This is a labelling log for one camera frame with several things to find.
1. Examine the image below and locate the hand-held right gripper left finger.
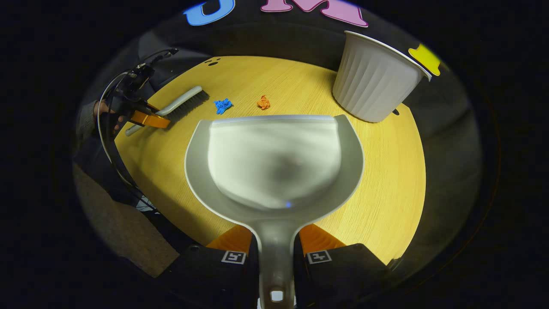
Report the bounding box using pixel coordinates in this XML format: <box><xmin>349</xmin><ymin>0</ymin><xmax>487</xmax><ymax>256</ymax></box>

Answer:
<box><xmin>165</xmin><ymin>224</ymin><xmax>260</xmax><ymax>309</ymax></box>

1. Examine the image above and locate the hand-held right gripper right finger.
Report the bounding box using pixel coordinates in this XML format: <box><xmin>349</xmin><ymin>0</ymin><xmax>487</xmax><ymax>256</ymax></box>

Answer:
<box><xmin>294</xmin><ymin>224</ymin><xmax>391</xmax><ymax>309</ymax></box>

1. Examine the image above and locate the grey plastic dustpan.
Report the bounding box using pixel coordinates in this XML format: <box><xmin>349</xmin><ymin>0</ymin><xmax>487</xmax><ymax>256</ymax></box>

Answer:
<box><xmin>184</xmin><ymin>114</ymin><xmax>365</xmax><ymax>309</ymax></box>

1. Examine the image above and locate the white ribbed garbage bin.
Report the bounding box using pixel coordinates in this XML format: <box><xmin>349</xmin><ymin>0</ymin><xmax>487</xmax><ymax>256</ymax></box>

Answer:
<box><xmin>332</xmin><ymin>30</ymin><xmax>432</xmax><ymax>123</ymax></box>

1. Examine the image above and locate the wooden desktop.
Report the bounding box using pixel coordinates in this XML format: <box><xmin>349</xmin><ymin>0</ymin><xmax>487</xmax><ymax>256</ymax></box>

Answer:
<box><xmin>114</xmin><ymin>55</ymin><xmax>427</xmax><ymax>267</ymax></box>

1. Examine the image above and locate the black backdrop cloth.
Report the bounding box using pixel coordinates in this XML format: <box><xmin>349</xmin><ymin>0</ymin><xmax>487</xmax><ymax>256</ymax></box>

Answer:
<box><xmin>86</xmin><ymin>0</ymin><xmax>485</xmax><ymax>267</ymax></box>

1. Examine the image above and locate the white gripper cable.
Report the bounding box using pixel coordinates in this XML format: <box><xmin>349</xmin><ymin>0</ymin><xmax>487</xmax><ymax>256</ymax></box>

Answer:
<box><xmin>97</xmin><ymin>71</ymin><xmax>146</xmax><ymax>198</ymax></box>

